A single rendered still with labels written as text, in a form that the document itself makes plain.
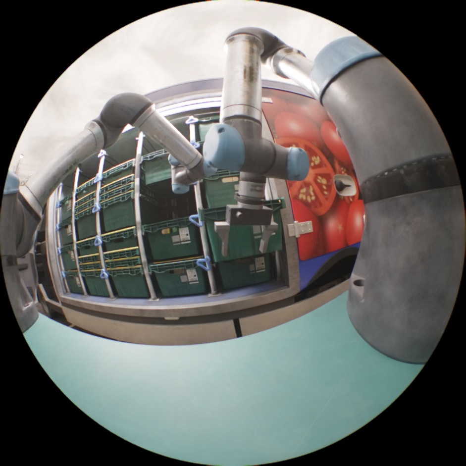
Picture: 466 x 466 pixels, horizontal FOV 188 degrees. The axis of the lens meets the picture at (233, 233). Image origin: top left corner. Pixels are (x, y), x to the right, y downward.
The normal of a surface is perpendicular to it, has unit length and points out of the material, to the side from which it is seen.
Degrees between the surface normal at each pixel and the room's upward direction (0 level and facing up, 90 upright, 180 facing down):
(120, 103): 121
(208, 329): 90
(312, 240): 90
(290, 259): 90
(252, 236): 100
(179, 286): 91
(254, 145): 112
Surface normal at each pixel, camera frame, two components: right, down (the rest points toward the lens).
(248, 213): 0.28, 0.36
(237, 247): 0.11, 0.15
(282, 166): 0.50, 0.64
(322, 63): -0.99, 0.11
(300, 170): 0.56, 0.34
